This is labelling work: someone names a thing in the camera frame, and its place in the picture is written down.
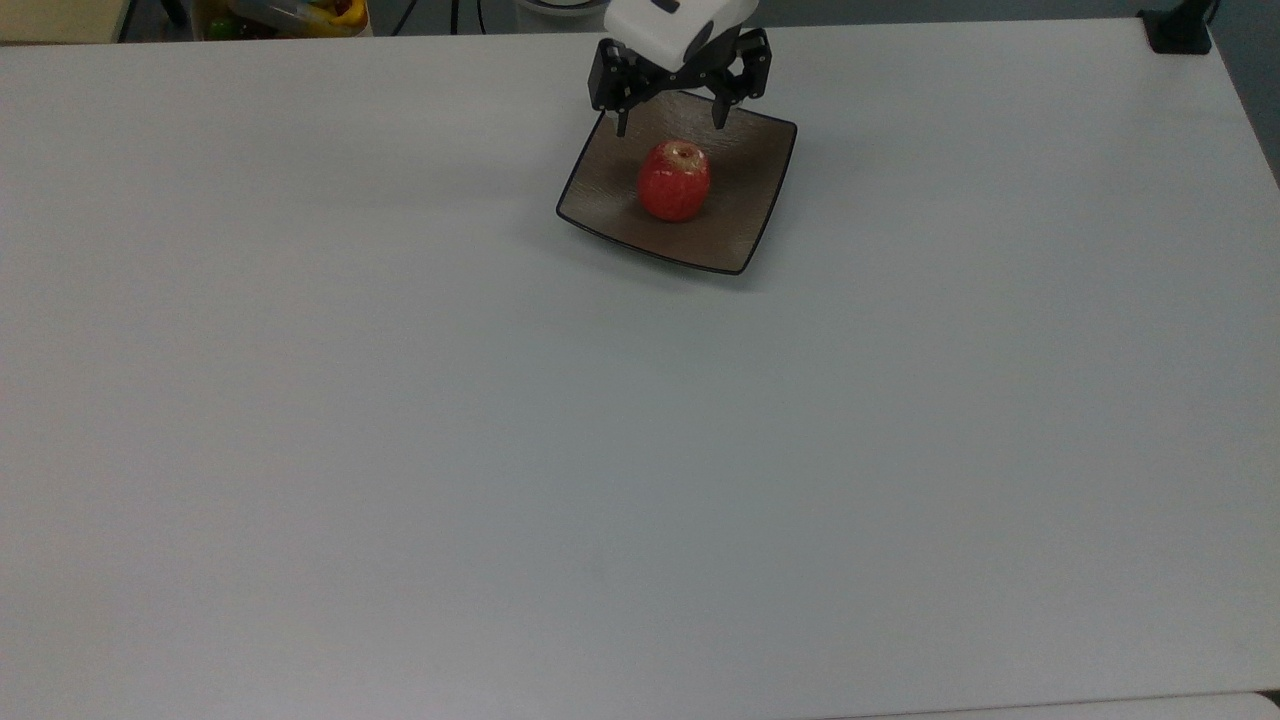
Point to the wooden board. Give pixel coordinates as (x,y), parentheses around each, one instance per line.
(60,18)

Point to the white silver gripper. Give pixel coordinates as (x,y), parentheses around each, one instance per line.
(670,25)

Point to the yellow bin with toy fruit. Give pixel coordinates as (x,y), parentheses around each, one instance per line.
(290,15)

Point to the red apple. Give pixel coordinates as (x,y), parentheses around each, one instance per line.
(674,182)

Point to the square brown ceramic plate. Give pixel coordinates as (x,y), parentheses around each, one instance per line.
(745,215)

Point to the white bowl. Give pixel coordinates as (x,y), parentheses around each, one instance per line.
(560,6)

